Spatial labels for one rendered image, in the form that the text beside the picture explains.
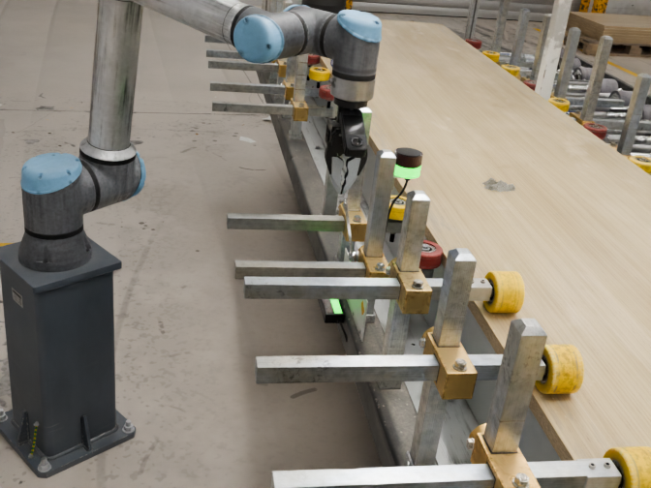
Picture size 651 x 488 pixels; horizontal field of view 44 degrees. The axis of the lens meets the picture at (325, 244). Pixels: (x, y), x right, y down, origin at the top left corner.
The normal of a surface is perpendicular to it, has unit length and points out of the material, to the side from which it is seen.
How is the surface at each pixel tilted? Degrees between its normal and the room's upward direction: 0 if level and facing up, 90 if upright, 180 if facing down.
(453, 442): 0
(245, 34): 91
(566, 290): 0
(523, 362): 90
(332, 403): 0
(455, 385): 90
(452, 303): 90
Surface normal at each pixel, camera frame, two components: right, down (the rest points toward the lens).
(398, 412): 0.10, -0.89
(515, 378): 0.16, 0.45
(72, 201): 0.80, 0.33
